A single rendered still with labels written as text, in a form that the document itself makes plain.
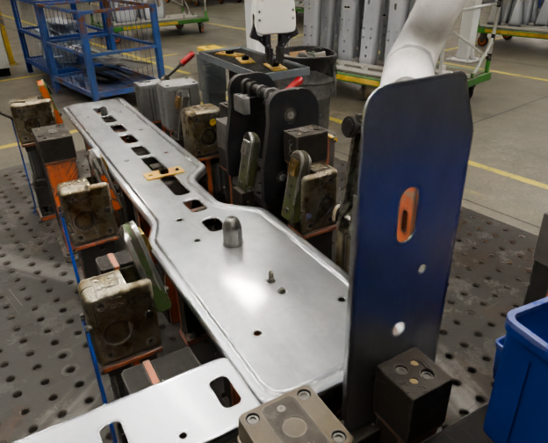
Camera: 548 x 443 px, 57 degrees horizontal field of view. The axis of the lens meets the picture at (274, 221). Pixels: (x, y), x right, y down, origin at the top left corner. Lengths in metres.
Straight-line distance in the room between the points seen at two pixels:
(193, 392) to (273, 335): 0.12
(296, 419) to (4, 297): 1.02
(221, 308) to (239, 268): 0.10
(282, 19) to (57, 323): 0.86
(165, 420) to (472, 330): 0.76
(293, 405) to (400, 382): 0.10
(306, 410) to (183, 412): 0.15
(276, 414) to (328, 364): 0.15
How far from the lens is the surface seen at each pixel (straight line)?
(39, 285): 1.39
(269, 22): 1.27
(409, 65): 1.19
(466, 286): 1.30
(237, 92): 1.11
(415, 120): 0.39
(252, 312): 0.68
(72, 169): 1.39
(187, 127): 1.27
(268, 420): 0.48
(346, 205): 0.77
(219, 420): 0.56
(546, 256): 0.55
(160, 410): 0.58
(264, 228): 0.87
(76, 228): 1.02
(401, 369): 0.51
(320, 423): 0.48
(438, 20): 1.23
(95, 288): 0.70
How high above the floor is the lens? 1.42
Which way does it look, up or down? 28 degrees down
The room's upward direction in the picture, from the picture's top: 2 degrees counter-clockwise
